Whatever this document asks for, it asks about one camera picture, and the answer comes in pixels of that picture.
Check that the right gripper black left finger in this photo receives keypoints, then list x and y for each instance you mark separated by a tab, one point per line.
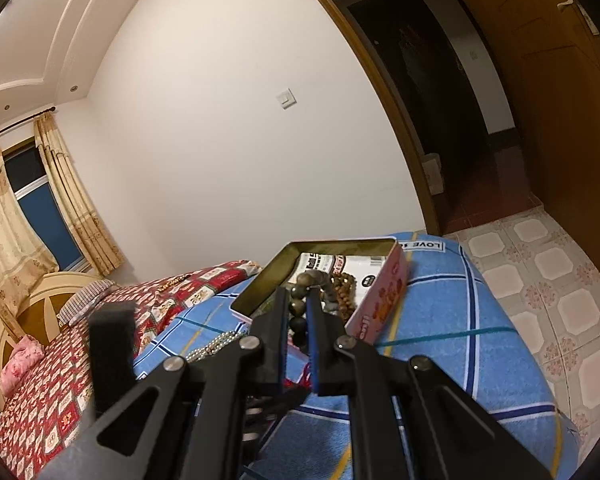
190	420

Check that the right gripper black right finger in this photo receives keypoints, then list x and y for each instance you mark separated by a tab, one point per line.
409	419

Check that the striped pillow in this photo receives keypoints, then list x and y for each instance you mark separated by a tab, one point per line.
83	301

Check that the right beige curtain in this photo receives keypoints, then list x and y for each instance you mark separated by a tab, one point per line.
75	206

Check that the beige curtain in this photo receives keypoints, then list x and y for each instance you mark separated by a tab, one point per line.
75	206
24	258

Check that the cream wooden headboard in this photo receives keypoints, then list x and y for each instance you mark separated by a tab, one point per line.
37	316

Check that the pink pillow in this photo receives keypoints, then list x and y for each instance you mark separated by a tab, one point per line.
26	354

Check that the beads lying on bed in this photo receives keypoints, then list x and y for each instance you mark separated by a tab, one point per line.
172	282

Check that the red patterned bed cover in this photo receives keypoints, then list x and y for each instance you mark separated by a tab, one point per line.
45	412

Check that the left beige curtain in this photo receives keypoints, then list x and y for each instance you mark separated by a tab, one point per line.
24	258

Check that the blue plaid table cloth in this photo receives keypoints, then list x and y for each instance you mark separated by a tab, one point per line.
448	314

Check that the pink metal tin box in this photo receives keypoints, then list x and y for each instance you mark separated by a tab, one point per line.
364	321

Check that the white printed paper in tin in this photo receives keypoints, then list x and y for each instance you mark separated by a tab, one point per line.
364	269

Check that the window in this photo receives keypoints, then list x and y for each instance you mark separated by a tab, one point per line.
29	181

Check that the black curtain rod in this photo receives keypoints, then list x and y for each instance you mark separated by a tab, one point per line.
24	120

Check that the brown wooden door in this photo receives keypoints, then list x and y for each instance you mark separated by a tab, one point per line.
549	64

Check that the brown door frame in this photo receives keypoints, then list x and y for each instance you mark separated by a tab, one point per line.
392	103

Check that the white wall switch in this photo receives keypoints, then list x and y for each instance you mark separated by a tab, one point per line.
286	99

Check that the silver door handle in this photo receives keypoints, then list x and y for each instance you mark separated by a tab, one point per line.
588	20

